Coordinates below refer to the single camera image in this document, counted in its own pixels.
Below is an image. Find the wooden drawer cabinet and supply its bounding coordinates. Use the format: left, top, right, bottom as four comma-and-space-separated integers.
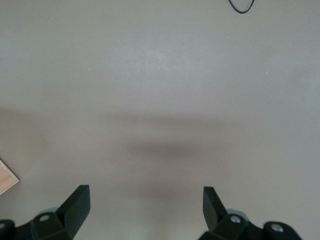
0, 157, 21, 196

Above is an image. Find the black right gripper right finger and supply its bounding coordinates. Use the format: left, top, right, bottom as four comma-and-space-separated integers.
198, 186, 303, 240

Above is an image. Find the thin black cable loop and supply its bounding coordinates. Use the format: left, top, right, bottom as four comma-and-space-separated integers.
227, 0, 255, 14

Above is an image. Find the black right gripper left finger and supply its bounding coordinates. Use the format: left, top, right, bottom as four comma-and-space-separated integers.
0, 185, 91, 240

